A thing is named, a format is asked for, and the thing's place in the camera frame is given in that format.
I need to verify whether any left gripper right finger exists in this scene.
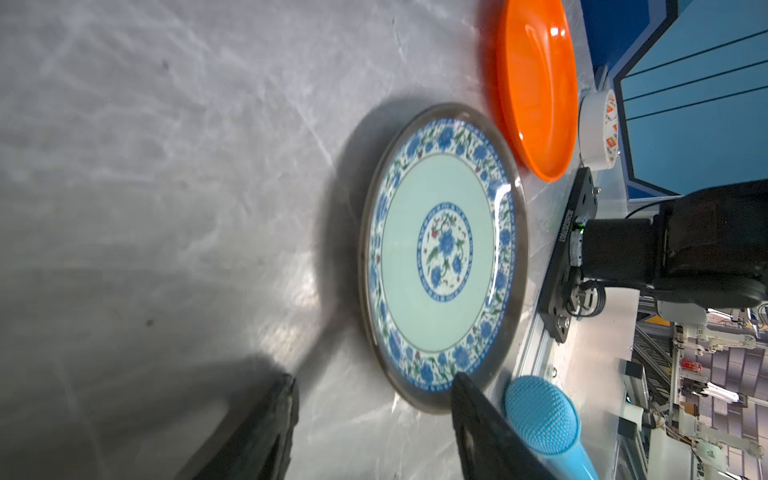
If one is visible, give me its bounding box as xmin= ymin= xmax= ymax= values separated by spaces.
xmin=450 ymin=372 xmax=555 ymax=480

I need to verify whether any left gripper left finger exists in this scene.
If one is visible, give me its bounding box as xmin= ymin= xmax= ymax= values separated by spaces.
xmin=175 ymin=373 xmax=299 ymax=479

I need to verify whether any teal patterned plate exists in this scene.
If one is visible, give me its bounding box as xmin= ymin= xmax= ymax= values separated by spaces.
xmin=358 ymin=103 xmax=528 ymax=414

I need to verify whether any orange plate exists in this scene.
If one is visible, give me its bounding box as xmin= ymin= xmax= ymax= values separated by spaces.
xmin=496 ymin=0 xmax=579 ymax=182

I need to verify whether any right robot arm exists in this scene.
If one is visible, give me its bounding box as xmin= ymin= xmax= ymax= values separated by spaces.
xmin=568 ymin=180 xmax=767 ymax=309

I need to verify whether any blue handle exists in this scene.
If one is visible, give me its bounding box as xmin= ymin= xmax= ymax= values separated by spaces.
xmin=503 ymin=376 xmax=598 ymax=479

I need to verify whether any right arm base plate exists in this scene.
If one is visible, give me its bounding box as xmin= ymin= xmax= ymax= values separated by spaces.
xmin=537 ymin=167 xmax=598 ymax=344

